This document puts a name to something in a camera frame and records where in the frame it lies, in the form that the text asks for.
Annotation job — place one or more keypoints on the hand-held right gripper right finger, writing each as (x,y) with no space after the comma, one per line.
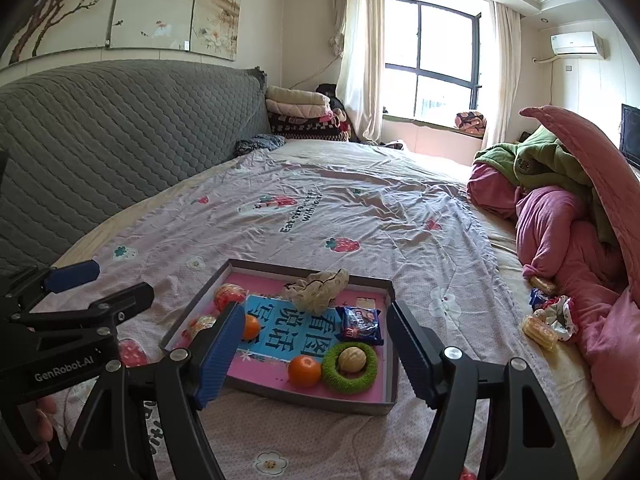
(410,355)

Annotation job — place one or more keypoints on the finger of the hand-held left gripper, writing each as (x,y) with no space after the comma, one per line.
(130,300)
(75,274)

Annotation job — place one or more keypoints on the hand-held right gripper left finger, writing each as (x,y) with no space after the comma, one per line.
(220,355)

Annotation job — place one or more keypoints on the red toy egg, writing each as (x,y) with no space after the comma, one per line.
(202,325)

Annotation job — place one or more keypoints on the orange tangerine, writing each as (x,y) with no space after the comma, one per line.
(251,327)
(304,371)

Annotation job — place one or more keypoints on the blue cookie packet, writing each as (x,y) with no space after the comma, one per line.
(361,325)

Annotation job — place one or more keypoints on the beige walnut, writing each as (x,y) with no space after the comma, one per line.
(351,358)

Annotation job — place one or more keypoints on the plastic snack packet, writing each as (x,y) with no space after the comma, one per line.
(230,296)

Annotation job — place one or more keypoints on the grey shallow box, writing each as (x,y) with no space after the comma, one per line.
(325,402)

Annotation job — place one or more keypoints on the person's left hand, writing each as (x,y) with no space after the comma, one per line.
(42,417)

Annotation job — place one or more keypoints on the pink and blue book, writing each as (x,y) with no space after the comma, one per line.
(295,335)

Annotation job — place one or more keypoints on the large yellow wafer packet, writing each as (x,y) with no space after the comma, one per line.
(540,332)

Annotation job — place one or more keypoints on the small blue snack packet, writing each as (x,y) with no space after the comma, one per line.
(539,300)

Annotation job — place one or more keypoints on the small yellow wafer packet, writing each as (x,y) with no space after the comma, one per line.
(542,284)

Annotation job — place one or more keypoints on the grey quilted headboard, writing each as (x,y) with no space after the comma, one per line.
(125,125)

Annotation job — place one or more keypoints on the floral crumpled wrapper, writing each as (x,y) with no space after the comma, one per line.
(562,315)

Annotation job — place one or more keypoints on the cream mattress cover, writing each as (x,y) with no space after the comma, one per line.
(575,395)

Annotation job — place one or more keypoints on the magenta blanket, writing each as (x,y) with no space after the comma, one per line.
(550,225)

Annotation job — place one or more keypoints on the dark blue patterned cloth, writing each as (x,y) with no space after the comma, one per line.
(255,144)

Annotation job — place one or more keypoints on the green blanket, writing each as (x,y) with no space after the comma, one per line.
(540,160)

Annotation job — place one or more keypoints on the dark patterned folded blanket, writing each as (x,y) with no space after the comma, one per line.
(305,127)

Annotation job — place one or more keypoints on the pink folded blanket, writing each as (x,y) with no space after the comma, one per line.
(300,110)

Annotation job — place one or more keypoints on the cream folded blanket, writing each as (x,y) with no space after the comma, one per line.
(295,95)

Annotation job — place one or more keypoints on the pink quilted blanket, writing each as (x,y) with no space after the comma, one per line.
(590,160)

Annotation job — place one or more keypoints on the black clothing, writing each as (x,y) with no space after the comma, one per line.
(330,92)

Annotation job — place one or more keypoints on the cream curtain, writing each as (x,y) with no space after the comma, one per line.
(360,60)
(505,75)

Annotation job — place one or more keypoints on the dark framed window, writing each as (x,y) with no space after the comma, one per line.
(435,50)

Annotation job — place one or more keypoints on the black television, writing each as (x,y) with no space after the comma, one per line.
(631,130)

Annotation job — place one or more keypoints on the white air conditioner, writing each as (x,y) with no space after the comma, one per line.
(575,42)

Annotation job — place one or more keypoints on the floral wall painting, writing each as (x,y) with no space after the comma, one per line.
(140,5)

